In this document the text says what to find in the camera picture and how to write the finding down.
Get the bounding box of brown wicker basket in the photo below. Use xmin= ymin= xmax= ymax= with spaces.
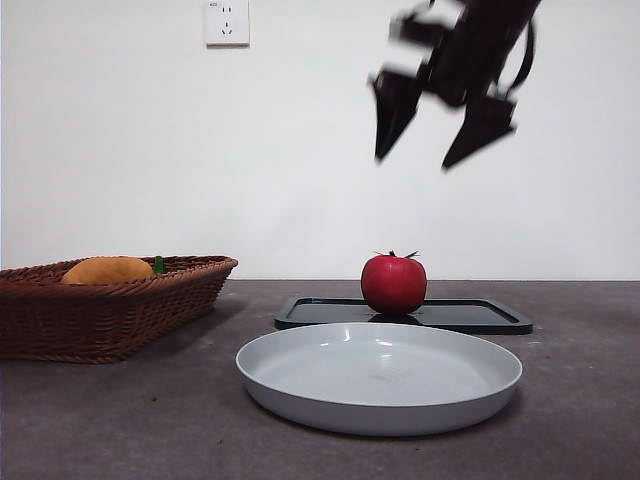
xmin=0 ymin=255 xmax=239 ymax=365

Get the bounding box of white wall power socket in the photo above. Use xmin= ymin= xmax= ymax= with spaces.
xmin=205 ymin=0 xmax=251 ymax=49

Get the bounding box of grey round plate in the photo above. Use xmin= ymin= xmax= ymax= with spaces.
xmin=235 ymin=322 xmax=524 ymax=438

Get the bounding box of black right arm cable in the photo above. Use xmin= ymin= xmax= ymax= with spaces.
xmin=499 ymin=12 xmax=540 ymax=100

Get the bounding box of red tomato with green stem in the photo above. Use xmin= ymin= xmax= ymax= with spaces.
xmin=360 ymin=248 xmax=429 ymax=316

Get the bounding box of right wrist grey camera box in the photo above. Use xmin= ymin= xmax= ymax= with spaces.
xmin=389 ymin=10 xmax=454 ymax=56

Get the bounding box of black rectangular tray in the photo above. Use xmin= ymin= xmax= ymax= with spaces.
xmin=273 ymin=296 xmax=534 ymax=336

